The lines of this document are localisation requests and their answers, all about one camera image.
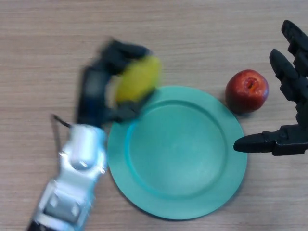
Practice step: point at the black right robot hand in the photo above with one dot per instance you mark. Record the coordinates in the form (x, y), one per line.
(288, 143)

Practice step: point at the yellow starfruit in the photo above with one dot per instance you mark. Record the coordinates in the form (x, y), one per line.
(137, 79)

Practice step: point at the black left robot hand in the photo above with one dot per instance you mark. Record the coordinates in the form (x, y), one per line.
(91, 91)

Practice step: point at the green round plate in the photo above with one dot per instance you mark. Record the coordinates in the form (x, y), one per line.
(183, 158)

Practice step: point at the red apple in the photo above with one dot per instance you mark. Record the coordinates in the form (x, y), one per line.
(245, 93)

